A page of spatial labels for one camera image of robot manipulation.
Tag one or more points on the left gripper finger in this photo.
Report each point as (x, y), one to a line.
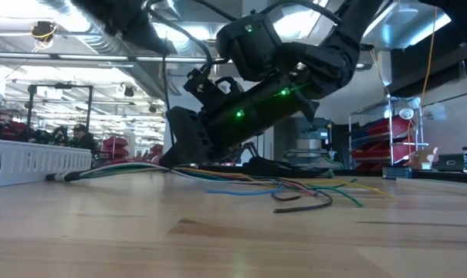
(140, 23)

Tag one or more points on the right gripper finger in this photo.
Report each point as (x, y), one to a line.
(188, 131)
(175, 159)

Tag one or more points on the black zip tie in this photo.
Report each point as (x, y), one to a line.
(169, 100)

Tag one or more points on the black sleeve with white label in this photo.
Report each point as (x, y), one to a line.
(69, 176)

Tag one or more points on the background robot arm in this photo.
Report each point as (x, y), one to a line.
(252, 148)

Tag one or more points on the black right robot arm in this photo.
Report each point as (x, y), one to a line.
(256, 50)

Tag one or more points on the LED light bar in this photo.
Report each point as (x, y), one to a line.
(82, 57)

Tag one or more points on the black grey work glove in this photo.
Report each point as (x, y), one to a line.
(271, 169)

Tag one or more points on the red bin stack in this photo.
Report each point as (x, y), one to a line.
(115, 143)

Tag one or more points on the person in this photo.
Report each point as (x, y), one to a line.
(82, 139)

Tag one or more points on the red storage bin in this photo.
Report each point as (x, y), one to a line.
(376, 129)
(372, 152)

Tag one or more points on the metal shelf rack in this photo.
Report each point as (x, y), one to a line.
(390, 127)

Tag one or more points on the white round lamp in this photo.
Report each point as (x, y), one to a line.
(406, 114)

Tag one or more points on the dark blue flat box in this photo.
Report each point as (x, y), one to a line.
(397, 173)

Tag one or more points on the cardboard box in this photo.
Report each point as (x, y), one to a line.
(420, 158)

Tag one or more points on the black equipment box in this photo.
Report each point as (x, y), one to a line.
(451, 163)

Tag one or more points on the black ceiling camera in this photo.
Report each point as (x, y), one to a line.
(152, 109)
(129, 92)

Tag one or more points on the black gantry frame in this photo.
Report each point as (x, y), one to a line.
(89, 112)

